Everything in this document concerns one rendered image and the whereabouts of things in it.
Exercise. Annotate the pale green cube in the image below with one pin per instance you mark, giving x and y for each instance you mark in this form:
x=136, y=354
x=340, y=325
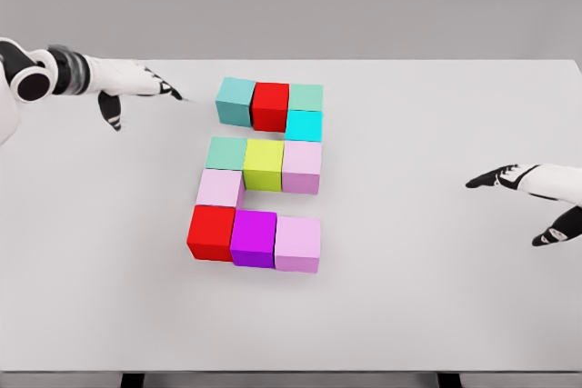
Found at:
x=307, y=97
x=225, y=153

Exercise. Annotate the cyan cube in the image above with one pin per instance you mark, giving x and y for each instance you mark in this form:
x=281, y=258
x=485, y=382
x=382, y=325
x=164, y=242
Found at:
x=304, y=126

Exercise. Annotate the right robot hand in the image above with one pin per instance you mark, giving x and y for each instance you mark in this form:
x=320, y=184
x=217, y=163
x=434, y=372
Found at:
x=541, y=183

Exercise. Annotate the yellow-green cube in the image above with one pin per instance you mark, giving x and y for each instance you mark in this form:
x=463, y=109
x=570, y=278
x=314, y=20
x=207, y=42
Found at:
x=262, y=165

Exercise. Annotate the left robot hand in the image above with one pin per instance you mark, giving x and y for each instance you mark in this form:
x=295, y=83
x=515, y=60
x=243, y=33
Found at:
x=127, y=76

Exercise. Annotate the magenta cube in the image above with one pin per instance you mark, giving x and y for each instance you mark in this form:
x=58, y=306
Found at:
x=253, y=239

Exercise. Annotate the teal cube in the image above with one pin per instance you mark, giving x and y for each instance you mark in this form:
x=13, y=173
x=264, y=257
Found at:
x=233, y=99

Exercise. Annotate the pale pink cube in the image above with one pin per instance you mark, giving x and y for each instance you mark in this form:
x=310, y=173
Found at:
x=301, y=167
x=297, y=245
x=218, y=188

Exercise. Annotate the red cube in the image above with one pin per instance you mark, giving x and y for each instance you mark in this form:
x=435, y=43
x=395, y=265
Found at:
x=268, y=106
x=210, y=233

